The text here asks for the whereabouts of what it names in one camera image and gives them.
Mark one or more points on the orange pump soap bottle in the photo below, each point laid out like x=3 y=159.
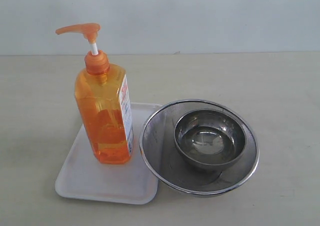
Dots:
x=101 y=92

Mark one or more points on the small steel bowl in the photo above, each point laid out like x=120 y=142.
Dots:
x=210 y=140

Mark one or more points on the steel mesh colander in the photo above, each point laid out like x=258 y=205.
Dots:
x=158 y=150

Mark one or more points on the white rectangular tray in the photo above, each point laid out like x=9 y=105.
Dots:
x=83 y=177

